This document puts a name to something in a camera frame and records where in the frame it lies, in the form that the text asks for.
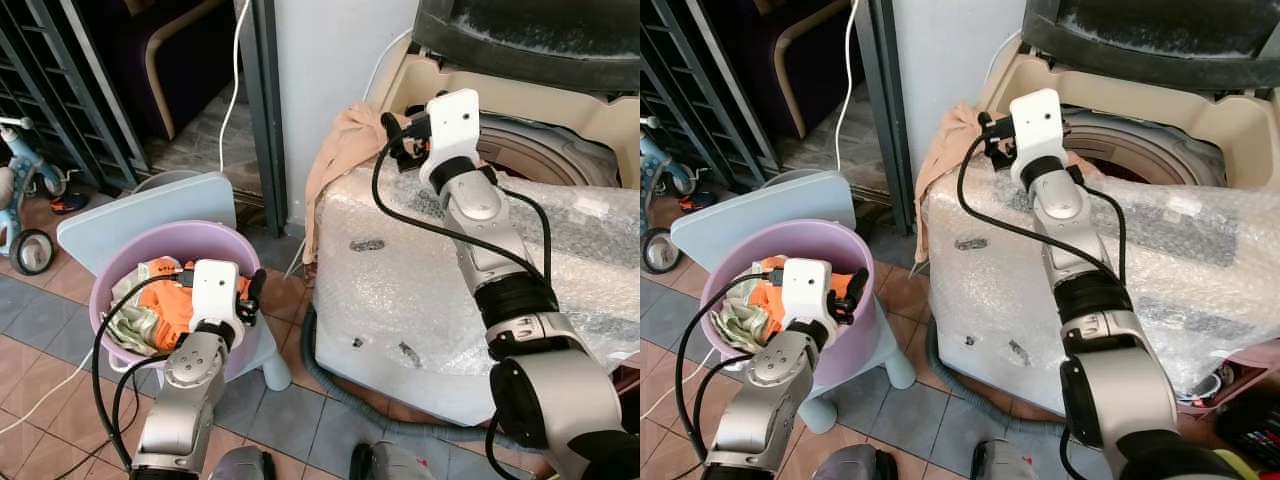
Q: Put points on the beige cloth garment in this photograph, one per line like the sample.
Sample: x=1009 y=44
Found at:
x=945 y=150
x=345 y=150

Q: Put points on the orange garment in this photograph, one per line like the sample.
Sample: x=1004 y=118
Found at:
x=170 y=300
x=768 y=300

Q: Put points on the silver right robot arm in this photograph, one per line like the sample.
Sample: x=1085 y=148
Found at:
x=540 y=380
x=1110 y=380

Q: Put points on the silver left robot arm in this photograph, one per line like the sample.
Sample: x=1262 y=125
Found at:
x=765 y=400
x=185 y=400

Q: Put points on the dark washing machine lid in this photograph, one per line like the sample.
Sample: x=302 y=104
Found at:
x=1150 y=40
x=530 y=40

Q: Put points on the beige top-load washing machine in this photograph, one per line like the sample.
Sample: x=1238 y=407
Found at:
x=1225 y=125
x=590 y=120

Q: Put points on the purple plastic basin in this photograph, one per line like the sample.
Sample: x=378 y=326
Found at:
x=190 y=238
x=740 y=255

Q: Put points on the green patterned garment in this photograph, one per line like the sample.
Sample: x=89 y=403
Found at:
x=135 y=325
x=735 y=322

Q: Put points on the light blue plastic stool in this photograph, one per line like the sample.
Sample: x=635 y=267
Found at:
x=140 y=205
x=760 y=205

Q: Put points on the clear bubble wrap sheet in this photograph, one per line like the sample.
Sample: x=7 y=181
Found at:
x=990 y=290
x=400 y=270

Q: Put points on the grey left robot foot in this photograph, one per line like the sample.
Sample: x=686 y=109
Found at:
x=855 y=465
x=242 y=465

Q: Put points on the grey robot foot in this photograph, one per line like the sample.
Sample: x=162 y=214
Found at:
x=242 y=465
x=855 y=465
x=1003 y=462
x=392 y=462

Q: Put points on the red slipper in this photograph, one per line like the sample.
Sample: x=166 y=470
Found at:
x=697 y=201
x=68 y=203

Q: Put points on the child's tricycle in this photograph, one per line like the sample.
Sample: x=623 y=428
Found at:
x=28 y=250
x=660 y=250

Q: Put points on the dark armchair with beige trim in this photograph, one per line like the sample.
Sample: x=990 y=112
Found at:
x=175 y=60
x=790 y=60

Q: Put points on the grey right robot foot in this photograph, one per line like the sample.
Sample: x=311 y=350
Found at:
x=1003 y=462
x=392 y=462

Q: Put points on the dark metal grille gate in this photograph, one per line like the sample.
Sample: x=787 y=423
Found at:
x=690 y=90
x=60 y=90

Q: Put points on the pink plastic tub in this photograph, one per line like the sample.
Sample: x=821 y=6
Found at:
x=1245 y=360

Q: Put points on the black ribbed box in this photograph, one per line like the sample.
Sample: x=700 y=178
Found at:
x=1250 y=430

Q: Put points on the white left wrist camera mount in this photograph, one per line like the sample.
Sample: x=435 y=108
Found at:
x=803 y=290
x=213 y=290

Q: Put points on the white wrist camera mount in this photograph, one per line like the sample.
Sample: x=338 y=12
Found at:
x=803 y=290
x=213 y=290
x=455 y=125
x=1037 y=125

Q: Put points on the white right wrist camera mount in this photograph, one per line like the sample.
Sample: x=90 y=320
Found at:
x=455 y=125
x=1037 y=125

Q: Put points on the dark door frame post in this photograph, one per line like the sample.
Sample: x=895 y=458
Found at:
x=888 y=110
x=265 y=110

